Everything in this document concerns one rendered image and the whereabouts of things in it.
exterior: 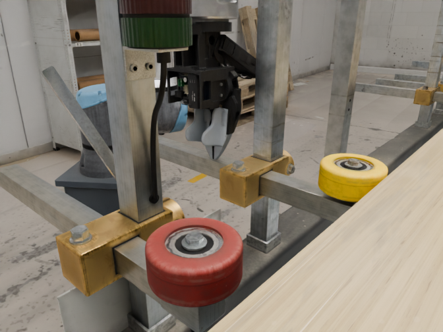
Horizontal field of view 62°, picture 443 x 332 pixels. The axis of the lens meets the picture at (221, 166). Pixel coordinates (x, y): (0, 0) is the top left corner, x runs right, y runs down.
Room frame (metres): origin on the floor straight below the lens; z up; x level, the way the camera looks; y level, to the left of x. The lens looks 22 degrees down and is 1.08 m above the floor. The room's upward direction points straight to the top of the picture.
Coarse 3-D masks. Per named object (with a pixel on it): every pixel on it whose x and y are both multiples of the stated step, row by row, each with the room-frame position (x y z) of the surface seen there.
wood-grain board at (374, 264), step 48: (432, 144) 0.52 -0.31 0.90; (384, 192) 0.36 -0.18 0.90; (432, 192) 0.36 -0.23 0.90; (336, 240) 0.27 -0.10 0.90; (384, 240) 0.27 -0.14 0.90; (432, 240) 0.27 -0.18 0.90; (288, 288) 0.21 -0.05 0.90; (336, 288) 0.21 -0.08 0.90; (384, 288) 0.21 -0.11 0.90; (432, 288) 0.21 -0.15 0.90
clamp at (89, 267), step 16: (176, 208) 0.39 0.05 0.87; (96, 224) 0.34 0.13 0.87; (112, 224) 0.34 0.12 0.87; (128, 224) 0.34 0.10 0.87; (144, 224) 0.34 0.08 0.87; (160, 224) 0.36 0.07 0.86; (64, 240) 0.31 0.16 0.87; (96, 240) 0.31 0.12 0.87; (112, 240) 0.31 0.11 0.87; (128, 240) 0.33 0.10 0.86; (64, 256) 0.31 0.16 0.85; (80, 256) 0.29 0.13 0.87; (96, 256) 0.30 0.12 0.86; (112, 256) 0.31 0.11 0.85; (64, 272) 0.31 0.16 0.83; (80, 272) 0.29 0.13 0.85; (96, 272) 0.30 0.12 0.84; (112, 272) 0.31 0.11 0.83; (80, 288) 0.29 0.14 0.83; (96, 288) 0.29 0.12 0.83
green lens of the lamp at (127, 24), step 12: (132, 24) 0.31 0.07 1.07; (144, 24) 0.31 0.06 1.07; (156, 24) 0.31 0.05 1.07; (168, 24) 0.31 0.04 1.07; (180, 24) 0.32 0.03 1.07; (132, 36) 0.31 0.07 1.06; (144, 36) 0.31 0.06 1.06; (156, 36) 0.31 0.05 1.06; (168, 36) 0.31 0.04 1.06; (180, 36) 0.32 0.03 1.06
